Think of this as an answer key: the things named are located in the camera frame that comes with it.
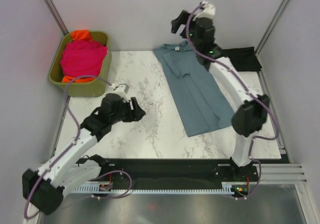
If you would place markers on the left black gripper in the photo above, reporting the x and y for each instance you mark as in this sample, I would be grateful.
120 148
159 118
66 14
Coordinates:
134 115

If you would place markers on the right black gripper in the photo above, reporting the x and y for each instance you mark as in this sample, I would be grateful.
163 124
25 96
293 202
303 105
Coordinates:
182 19

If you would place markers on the blue-grey t-shirt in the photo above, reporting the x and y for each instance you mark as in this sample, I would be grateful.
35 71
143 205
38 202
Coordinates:
201 105

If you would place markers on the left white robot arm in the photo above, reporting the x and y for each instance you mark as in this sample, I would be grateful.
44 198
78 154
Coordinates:
46 187

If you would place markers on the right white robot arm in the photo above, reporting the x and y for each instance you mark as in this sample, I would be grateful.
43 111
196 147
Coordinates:
252 109

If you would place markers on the olive green plastic bin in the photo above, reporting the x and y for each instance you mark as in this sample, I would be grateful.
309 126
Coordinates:
94 88

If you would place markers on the folded black t-shirt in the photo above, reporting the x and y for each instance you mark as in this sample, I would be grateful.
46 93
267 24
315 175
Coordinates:
243 59

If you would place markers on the magenta t-shirt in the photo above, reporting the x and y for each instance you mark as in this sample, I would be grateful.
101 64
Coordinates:
102 52

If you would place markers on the orange t-shirt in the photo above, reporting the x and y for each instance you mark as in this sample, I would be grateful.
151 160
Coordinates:
80 35

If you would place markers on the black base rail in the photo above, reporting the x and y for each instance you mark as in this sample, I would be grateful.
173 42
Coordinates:
151 174

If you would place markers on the white slotted cable duct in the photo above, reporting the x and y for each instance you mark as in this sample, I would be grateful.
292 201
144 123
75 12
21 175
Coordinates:
103 189

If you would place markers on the right aluminium frame post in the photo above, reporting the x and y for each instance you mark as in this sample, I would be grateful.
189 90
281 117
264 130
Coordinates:
271 26

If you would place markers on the aluminium frame post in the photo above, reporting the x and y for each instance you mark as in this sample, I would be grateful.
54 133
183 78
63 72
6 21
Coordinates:
56 16
271 26

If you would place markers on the left aluminium frame post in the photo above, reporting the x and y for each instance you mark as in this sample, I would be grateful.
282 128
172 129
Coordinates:
56 16

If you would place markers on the aluminium extrusion rail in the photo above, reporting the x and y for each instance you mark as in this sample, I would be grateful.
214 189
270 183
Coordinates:
278 172

